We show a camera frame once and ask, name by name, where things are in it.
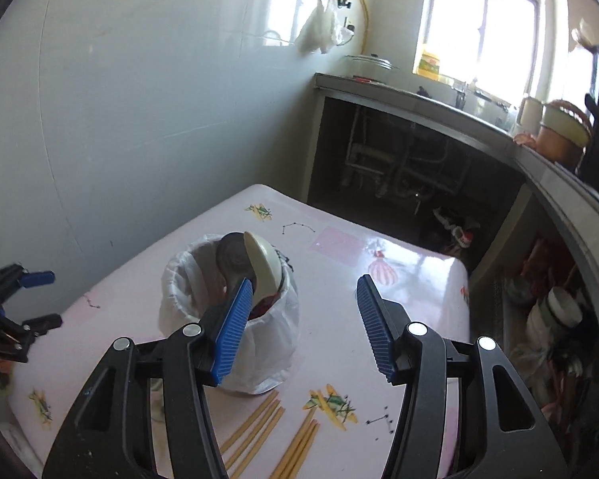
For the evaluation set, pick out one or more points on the yellow bottle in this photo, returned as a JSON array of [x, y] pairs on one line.
[[428, 64]]

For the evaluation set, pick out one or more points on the metal faucet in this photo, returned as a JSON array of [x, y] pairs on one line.
[[461, 95]]

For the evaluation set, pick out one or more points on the under-counter drain pipes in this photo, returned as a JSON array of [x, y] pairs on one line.
[[404, 169]]

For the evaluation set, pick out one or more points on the glass pot lid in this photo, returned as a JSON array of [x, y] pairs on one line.
[[374, 61]]

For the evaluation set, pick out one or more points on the concrete kitchen counter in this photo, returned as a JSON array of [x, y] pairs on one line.
[[429, 100]]

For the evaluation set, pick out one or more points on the metal utensil holder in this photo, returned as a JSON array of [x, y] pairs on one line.
[[202, 279]]

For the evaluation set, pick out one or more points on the dark metal spoon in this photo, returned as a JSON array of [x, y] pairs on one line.
[[232, 255]]

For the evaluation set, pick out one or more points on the cream enamel mug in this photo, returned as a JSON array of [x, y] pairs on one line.
[[529, 112]]

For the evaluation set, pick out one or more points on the red and white shoe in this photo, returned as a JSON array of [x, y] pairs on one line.
[[456, 229]]

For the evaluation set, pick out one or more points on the window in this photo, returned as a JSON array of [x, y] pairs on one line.
[[479, 25]]

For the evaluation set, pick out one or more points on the small patterned bowl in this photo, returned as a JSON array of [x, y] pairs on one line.
[[519, 290]]

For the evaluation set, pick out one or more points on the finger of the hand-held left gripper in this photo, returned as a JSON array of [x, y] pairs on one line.
[[37, 277], [42, 323]]

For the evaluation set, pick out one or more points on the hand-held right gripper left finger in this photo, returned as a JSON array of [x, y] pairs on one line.
[[232, 334]]

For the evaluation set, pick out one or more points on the hanging white plastic bag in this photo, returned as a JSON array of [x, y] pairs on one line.
[[319, 27]]

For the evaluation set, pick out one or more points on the enamel pot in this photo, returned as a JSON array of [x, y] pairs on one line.
[[559, 134]]

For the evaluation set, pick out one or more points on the red plastic packet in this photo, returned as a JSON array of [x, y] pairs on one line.
[[546, 259]]

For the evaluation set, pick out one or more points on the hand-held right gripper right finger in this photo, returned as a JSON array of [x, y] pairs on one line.
[[377, 334]]

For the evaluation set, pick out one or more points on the pink dish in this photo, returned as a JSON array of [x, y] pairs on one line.
[[522, 138]]

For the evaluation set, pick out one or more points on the cream spoon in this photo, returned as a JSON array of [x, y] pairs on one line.
[[264, 264]]

